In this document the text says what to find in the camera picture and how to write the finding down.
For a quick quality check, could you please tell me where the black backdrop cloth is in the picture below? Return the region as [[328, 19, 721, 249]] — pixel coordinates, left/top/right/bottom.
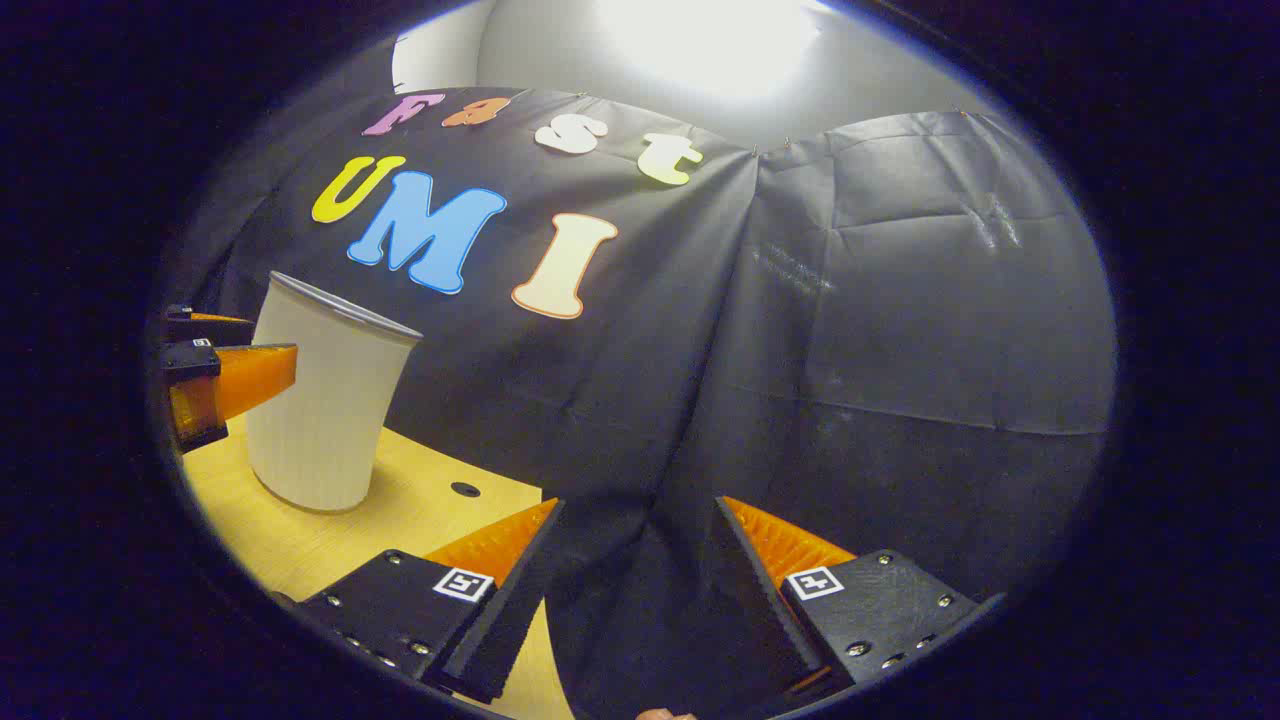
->
[[165, 85, 1119, 720]]

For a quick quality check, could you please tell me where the wooden desktop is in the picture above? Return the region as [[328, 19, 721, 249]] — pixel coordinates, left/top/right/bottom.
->
[[180, 410, 576, 720]]

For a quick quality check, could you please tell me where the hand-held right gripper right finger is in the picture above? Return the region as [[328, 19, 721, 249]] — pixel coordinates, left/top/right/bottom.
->
[[712, 495, 1006, 703]]

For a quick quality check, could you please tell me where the white ribbed garbage bin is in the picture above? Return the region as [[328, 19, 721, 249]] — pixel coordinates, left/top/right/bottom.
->
[[245, 270, 424, 513]]

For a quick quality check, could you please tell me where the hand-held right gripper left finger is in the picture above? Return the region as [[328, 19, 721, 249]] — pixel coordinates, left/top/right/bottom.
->
[[295, 497, 566, 706]]

